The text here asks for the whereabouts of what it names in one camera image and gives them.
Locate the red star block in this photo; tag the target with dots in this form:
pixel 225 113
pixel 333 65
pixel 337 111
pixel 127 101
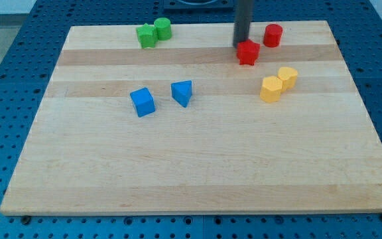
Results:
pixel 248 52

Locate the green star block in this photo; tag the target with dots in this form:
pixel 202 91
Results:
pixel 147 36

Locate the wooden board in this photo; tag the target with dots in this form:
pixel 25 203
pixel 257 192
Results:
pixel 228 152

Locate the blue triangle block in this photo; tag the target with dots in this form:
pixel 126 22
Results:
pixel 182 92

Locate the blue cube block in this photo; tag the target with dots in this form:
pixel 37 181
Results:
pixel 143 102

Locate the yellow hexagon block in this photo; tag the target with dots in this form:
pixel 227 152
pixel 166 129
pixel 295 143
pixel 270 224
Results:
pixel 271 89

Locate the green cylinder block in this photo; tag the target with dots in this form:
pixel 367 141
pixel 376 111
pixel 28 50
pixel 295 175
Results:
pixel 163 27

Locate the red cylinder block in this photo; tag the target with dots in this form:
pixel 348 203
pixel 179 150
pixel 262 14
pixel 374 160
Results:
pixel 272 36

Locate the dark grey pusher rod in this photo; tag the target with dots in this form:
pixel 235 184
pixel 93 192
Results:
pixel 242 21

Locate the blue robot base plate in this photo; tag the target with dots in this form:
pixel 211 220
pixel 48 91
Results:
pixel 197 4

